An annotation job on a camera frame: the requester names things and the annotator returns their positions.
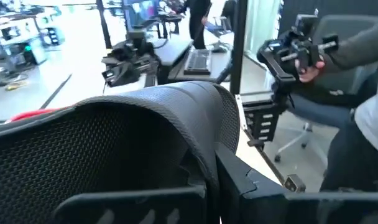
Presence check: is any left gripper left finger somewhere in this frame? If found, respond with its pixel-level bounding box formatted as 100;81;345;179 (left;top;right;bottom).
51;184;208;224

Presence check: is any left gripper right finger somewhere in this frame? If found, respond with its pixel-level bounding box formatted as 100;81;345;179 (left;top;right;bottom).
215;142;378;224

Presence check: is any black leader arm base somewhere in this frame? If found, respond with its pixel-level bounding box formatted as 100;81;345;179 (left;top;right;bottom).
241;99;289;149

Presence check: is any red plastic bin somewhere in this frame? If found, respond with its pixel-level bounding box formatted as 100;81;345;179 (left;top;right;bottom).
7;107;65;123

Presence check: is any grey desk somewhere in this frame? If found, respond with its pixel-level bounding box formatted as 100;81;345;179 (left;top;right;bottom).
150;33;235;85

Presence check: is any grey desk monitor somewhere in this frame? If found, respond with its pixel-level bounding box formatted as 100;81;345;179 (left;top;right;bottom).
122;0;161;31

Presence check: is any black keyboard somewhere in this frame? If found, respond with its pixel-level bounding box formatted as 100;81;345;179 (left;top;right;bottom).
183;49;213;76

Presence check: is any person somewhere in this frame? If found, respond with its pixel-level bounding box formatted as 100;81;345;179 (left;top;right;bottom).
183;0;213;50
288;18;378;195

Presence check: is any white equipment rack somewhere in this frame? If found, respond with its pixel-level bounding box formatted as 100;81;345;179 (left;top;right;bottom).
0;14;65;74

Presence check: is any person's hand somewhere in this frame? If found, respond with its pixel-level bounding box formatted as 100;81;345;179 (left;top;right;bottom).
293;57;326;84

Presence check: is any pale green curtain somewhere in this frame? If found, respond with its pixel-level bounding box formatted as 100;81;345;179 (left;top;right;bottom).
244;0;282;62

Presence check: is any grey office chair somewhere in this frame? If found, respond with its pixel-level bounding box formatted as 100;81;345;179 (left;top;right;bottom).
274;14;378;164

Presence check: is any metal corner bracket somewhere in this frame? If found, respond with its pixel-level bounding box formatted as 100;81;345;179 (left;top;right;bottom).
283;173;307;194

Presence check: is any black aluminium frame rail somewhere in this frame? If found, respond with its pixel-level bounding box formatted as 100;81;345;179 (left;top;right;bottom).
242;126;286;186

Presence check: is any black vertical post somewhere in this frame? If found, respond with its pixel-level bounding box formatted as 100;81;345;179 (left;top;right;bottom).
95;0;113;50
229;0;249;96

